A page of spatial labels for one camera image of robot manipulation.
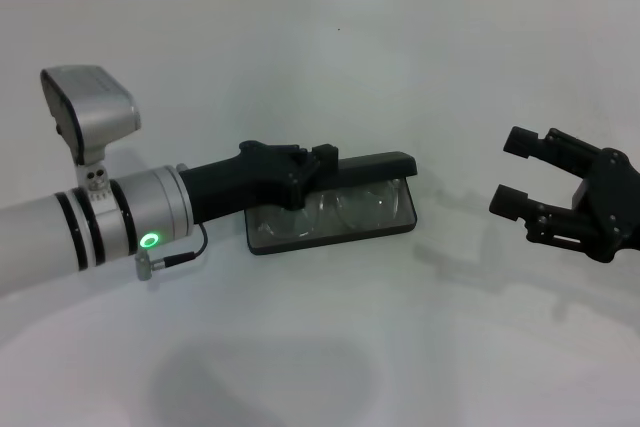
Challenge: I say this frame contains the black glasses case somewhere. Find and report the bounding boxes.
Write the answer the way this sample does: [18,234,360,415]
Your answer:
[243,150,419,257]

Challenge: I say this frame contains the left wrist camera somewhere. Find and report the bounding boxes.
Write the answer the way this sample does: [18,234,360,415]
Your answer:
[39,64,142,168]

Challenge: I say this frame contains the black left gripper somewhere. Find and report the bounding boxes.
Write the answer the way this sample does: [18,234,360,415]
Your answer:
[178,140,342,224]

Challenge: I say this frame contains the clear white glasses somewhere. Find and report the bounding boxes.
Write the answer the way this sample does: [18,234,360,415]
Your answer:
[253,178,402,242]

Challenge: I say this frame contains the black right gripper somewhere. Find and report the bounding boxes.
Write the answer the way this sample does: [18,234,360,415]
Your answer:
[488,125,640,265]

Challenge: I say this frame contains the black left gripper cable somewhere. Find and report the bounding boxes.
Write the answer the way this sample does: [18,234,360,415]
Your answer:
[133,221,210,282]

